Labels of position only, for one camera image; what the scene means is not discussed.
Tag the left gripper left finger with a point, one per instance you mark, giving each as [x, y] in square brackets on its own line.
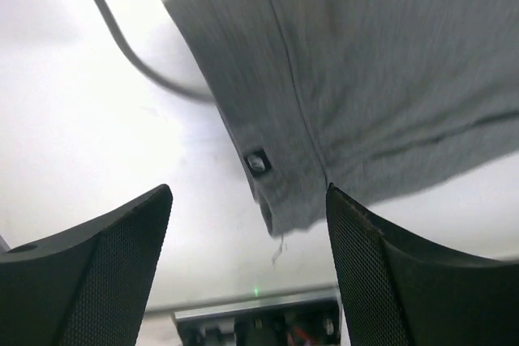
[87, 285]

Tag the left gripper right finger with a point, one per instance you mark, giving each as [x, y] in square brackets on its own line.
[398, 288]

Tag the grey shorts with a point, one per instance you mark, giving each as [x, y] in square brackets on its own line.
[407, 104]

